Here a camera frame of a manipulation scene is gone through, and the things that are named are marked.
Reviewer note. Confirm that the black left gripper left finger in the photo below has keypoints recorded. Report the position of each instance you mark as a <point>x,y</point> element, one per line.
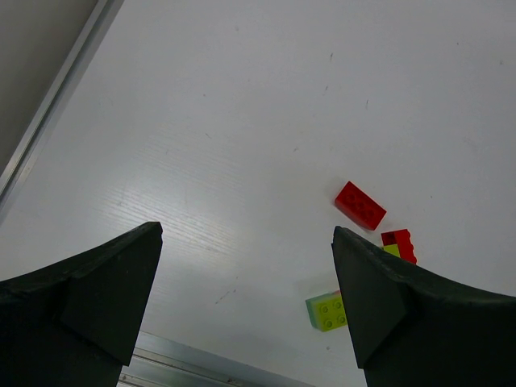
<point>76,322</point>

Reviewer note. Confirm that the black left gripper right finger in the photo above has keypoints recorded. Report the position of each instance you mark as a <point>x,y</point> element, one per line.
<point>412,327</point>

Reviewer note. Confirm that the lime curved lego piece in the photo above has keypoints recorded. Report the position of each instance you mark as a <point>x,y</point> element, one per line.
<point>392,249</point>

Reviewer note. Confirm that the lime two-by-four lego brick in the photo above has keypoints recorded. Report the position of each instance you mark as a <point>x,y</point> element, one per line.
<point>326,312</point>

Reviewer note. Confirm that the red curved lego piece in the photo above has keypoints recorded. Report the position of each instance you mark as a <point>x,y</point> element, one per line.
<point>402,239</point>

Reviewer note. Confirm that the red two-by-four lego brick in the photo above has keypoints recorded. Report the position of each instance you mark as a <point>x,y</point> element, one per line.
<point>359,207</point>

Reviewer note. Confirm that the aluminium table frame rail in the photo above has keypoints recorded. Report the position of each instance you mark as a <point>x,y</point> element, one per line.
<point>146,130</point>

